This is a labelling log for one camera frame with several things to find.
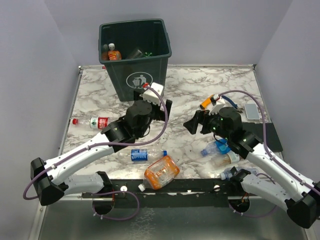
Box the red cap water bottle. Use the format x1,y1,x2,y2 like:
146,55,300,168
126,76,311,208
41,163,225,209
71,116,111,130

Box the large orange juice bottle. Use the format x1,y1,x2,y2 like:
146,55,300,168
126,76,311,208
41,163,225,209
138,155,180,192
107,43,122,61

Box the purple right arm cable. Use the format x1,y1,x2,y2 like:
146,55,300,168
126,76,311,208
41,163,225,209
217,89,320,221

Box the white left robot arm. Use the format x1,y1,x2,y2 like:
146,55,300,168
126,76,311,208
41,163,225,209
23,86,173,206

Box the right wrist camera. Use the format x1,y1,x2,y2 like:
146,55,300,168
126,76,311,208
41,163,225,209
207,94,226,115

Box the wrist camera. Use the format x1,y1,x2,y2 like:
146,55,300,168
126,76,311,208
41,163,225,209
142,82,164,106
207,94,226,115

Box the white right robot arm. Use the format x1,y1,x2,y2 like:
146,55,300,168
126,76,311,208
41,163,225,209
183,107,320,229

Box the light blue label bottle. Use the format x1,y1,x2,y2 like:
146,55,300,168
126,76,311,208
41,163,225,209
200,138,231,157

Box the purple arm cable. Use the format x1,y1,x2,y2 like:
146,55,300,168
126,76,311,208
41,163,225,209
22,86,169,221
217,89,320,221

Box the dark green trash bin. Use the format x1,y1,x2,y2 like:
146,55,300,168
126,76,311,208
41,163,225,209
98,18,172,102

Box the clear glass-like jar bottle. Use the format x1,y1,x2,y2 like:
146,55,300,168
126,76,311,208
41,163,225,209
126,47,145,60

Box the green cap milk tea bottle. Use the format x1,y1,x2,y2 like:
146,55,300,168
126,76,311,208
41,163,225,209
211,151,240,168

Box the grey white power bank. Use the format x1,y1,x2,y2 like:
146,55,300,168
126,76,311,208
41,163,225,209
244,103,261,121

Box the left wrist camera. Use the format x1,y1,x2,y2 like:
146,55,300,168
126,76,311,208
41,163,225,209
142,82,164,106

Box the green plastic bottle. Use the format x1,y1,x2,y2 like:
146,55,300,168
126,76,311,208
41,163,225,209
143,52,153,58

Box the blue handled pliers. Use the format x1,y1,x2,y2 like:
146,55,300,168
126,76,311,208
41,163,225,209
222,95,244,113

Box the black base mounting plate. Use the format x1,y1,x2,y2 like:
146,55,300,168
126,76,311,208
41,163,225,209
111,178,245,208

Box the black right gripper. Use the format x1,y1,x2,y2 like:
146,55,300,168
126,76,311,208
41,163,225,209
183,107,231,141

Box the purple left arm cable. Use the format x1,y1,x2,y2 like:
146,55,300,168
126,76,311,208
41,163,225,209
22,86,169,221

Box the small clear blue cap bottle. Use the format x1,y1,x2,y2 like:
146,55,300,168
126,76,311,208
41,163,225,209
219,166,259,180

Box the yellow utility knife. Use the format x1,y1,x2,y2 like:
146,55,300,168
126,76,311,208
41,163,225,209
199,94,214,110

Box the black flat box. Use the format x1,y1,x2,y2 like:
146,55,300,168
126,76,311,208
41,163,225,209
242,122,283,153

